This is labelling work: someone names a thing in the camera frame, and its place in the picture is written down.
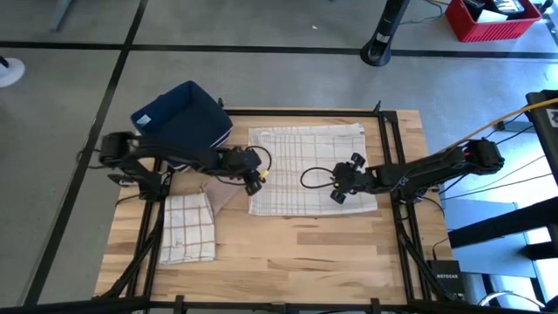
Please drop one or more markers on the black Netgear network switch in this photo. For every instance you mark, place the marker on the black Netgear network switch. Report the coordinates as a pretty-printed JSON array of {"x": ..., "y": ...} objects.
[{"x": 447, "y": 277}]

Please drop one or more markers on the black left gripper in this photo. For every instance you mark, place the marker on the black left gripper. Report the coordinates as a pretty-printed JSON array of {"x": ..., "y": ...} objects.
[{"x": 240, "y": 163}]

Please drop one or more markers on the navy fabric basket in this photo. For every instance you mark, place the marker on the navy fabric basket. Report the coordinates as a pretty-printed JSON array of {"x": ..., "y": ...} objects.
[{"x": 187, "y": 118}]

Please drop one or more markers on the white red-checked towel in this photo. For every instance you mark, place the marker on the white red-checked towel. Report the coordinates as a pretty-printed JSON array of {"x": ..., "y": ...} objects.
[{"x": 187, "y": 231}]

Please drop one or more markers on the pale pink towel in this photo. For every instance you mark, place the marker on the pale pink towel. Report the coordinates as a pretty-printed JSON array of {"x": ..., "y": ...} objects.
[{"x": 222, "y": 196}]

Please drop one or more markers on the grey power strip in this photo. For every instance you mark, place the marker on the grey power strip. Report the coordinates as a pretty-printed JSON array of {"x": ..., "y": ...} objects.
[{"x": 519, "y": 126}]

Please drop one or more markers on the black pedestal stand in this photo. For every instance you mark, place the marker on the black pedestal stand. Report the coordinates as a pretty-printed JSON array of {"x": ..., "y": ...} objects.
[{"x": 383, "y": 39}]

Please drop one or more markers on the black desk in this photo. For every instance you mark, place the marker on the black desk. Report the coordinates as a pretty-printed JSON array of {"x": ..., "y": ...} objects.
[{"x": 547, "y": 139}]

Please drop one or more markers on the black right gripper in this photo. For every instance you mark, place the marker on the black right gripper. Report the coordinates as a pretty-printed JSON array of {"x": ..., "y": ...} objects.
[{"x": 351, "y": 179}]

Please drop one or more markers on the short black metal beam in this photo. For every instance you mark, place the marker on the short black metal beam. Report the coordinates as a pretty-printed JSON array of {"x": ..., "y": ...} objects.
[{"x": 542, "y": 251}]

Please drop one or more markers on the black electronic device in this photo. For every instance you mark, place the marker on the black electronic device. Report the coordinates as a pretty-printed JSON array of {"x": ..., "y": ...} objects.
[{"x": 501, "y": 5}]

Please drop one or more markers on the long black metal beam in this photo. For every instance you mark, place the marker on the long black metal beam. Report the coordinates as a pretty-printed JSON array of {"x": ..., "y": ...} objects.
[{"x": 501, "y": 224}]

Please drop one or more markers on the black aluminium table frame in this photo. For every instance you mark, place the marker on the black aluminium table frame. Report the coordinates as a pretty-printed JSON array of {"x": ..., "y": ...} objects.
[{"x": 305, "y": 112}]

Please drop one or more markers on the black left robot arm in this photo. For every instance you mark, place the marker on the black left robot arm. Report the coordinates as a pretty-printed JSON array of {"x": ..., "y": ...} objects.
[{"x": 174, "y": 154}]

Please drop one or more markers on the white round base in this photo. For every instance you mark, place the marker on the white round base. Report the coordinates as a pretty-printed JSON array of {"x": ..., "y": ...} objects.
[{"x": 11, "y": 72}]

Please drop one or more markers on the white grey-striped towel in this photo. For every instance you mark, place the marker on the white grey-striped towel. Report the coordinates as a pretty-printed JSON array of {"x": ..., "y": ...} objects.
[{"x": 296, "y": 152}]

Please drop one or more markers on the red plastic crate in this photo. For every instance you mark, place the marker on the red plastic crate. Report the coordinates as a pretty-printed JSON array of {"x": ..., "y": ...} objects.
[{"x": 479, "y": 32}]

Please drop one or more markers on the grey metal leg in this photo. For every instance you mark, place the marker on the grey metal leg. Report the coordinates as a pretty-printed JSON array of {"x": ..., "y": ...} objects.
[{"x": 61, "y": 15}]

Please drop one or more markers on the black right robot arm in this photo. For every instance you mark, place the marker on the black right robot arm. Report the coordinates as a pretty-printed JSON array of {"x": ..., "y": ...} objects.
[{"x": 427, "y": 172}]

